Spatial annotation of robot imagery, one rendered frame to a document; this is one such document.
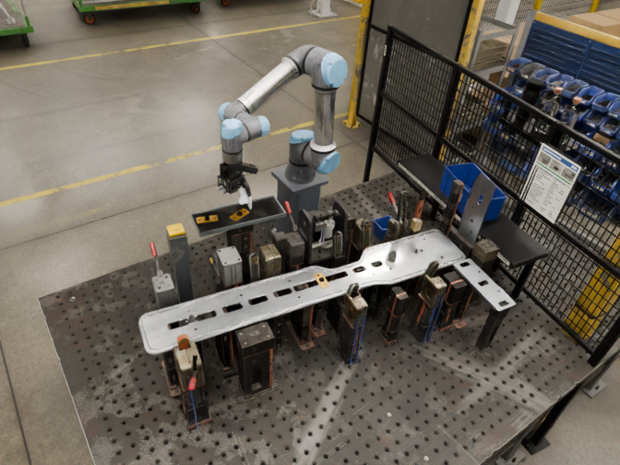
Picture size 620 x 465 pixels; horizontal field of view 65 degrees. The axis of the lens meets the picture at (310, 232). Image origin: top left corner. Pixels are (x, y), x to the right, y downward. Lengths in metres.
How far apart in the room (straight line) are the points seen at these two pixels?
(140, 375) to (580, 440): 2.27
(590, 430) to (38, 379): 3.01
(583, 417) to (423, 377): 1.32
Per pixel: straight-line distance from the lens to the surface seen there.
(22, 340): 3.35
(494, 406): 2.15
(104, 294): 2.43
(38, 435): 2.94
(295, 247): 2.01
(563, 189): 2.27
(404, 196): 2.14
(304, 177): 2.30
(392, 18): 4.62
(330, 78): 1.94
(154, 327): 1.84
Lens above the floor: 2.40
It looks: 40 degrees down
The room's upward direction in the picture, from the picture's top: 5 degrees clockwise
